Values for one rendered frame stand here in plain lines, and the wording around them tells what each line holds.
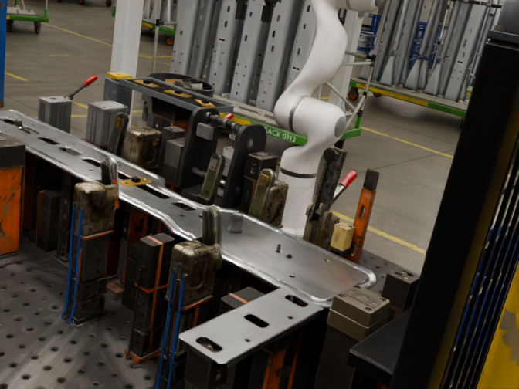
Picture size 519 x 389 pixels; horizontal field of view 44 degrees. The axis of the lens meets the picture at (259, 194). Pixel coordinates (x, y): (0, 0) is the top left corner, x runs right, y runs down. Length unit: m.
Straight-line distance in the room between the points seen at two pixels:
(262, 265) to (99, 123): 0.82
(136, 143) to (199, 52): 4.80
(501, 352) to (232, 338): 0.55
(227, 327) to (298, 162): 0.97
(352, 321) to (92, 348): 0.66
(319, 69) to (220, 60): 4.51
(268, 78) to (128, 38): 1.40
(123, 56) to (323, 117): 3.75
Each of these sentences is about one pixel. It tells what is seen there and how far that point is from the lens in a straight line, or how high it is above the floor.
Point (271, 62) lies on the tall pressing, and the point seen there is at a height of 0.76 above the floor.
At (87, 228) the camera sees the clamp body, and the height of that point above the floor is 0.95.
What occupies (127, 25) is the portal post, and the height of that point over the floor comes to 0.94.
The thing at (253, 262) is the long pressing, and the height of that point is 1.00.
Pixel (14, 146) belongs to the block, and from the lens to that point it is 1.80.
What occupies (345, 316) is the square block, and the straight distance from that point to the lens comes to 1.14.
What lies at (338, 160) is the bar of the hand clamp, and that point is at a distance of 1.46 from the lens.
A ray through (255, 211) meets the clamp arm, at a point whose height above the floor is 1.00.
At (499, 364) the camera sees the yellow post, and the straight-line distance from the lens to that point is 0.63.
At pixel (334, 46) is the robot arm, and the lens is 1.97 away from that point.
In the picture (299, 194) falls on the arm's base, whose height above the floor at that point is 0.93.
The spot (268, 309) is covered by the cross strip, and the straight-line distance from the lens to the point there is 1.17.
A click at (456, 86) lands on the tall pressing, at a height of 0.52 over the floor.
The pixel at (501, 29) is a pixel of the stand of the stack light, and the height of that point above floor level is 1.56.
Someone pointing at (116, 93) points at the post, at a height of 1.11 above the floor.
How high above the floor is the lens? 1.57
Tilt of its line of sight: 19 degrees down
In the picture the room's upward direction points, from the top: 10 degrees clockwise
